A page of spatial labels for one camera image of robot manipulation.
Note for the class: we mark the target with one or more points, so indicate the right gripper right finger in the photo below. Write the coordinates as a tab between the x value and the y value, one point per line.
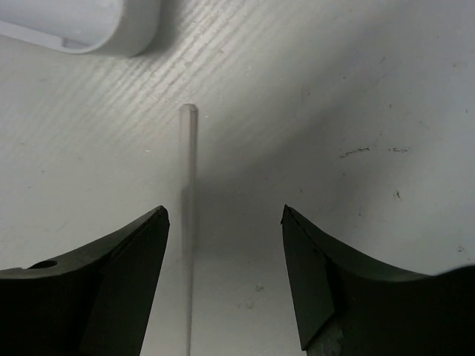
348	303

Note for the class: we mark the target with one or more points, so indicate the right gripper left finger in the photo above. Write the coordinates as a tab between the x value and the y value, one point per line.
94	300

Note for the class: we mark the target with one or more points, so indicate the clear chopstick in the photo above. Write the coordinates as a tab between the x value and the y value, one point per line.
188	117

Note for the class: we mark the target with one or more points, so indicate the white compartment cutlery tray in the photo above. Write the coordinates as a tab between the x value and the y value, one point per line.
107	27

